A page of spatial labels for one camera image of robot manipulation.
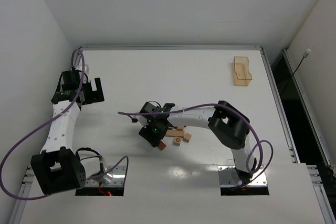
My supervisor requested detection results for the dark red wood block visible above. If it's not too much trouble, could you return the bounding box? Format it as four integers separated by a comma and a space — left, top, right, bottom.
157, 141, 166, 151

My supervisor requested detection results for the plain light wood cube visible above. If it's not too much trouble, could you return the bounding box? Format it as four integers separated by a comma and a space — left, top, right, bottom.
183, 133, 192, 143

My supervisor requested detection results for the transparent amber plastic bin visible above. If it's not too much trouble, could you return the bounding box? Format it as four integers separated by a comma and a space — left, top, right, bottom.
232, 56, 253, 87

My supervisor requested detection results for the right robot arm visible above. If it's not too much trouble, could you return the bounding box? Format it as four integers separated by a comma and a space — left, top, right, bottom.
135, 101, 257, 184

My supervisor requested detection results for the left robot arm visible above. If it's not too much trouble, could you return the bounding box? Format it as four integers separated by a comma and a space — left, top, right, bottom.
30, 69, 104, 195

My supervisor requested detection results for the wood cube letter D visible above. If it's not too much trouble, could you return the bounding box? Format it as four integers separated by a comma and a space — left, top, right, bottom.
173, 136, 183, 146

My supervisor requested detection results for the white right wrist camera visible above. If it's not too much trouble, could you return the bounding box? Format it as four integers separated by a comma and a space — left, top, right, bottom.
130, 112, 152, 127

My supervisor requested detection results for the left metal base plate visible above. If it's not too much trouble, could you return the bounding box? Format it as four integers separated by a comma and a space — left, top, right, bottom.
86, 165, 126, 187

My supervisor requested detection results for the metal base plate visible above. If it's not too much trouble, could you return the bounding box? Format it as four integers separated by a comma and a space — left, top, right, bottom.
217, 165, 268, 188
86, 165, 126, 187

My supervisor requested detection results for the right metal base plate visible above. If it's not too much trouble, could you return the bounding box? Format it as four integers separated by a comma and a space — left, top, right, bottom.
217, 165, 268, 188

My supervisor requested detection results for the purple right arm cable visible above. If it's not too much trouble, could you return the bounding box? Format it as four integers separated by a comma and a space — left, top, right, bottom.
118, 103, 274, 188

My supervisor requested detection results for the black wall cable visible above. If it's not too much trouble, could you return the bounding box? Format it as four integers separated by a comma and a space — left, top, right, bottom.
280, 48, 312, 96

